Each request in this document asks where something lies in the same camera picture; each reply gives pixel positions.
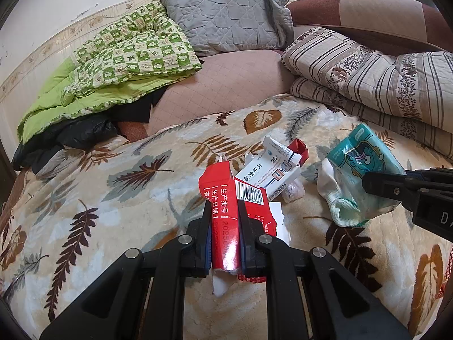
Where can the white medicine box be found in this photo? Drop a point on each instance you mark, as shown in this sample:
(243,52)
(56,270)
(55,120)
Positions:
(269,180)

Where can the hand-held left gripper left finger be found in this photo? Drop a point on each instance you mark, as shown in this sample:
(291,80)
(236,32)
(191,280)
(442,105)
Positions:
(208,248)

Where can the red carton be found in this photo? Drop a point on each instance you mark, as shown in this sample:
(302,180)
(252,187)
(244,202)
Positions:
(226,226)

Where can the red mesh basket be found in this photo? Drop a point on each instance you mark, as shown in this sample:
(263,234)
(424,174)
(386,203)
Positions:
(441,290)

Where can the brown patchwork pillow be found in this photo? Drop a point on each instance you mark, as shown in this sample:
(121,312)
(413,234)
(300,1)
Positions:
(371,14)

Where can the leaf-printed fleece blanket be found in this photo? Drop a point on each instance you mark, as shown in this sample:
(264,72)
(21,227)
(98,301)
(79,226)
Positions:
(124,198)

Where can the white sock mint cuff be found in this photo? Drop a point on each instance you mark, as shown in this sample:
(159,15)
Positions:
(346,205)

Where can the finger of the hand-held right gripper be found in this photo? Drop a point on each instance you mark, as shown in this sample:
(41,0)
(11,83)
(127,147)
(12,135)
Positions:
(435,175)
(385,186)

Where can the small white teal box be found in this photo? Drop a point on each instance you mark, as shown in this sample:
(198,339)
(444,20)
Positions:
(279,148)

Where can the white tissue piece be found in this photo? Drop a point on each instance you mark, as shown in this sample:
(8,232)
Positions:
(221,285)

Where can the green checked quilt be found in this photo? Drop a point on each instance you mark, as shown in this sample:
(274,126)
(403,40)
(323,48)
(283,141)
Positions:
(124,53)

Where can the crumpled pale purple wrapper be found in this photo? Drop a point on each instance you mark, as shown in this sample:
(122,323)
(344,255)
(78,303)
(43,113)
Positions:
(293,191)

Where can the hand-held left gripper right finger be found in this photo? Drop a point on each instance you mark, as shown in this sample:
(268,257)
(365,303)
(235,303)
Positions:
(242,251)

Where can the teal tissue packet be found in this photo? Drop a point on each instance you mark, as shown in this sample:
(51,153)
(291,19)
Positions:
(361,156)

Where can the crumpled white tissue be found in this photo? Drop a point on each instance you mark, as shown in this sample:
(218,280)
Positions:
(248,161)

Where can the folded red wrapper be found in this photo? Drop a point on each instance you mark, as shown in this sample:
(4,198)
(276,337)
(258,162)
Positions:
(299,147)

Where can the white paper sheet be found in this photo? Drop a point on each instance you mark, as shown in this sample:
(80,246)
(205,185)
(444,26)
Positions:
(281,223)

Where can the grey quilted pillow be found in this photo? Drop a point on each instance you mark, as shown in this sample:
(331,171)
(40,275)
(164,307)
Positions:
(223,17)

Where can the folded striped quilt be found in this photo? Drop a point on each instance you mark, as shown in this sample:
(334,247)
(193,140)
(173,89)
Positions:
(371,78)

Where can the pink bed sheet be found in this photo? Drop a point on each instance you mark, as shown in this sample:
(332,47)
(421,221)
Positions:
(226,78)

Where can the black jacket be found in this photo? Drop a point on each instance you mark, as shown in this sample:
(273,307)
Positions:
(70,138)

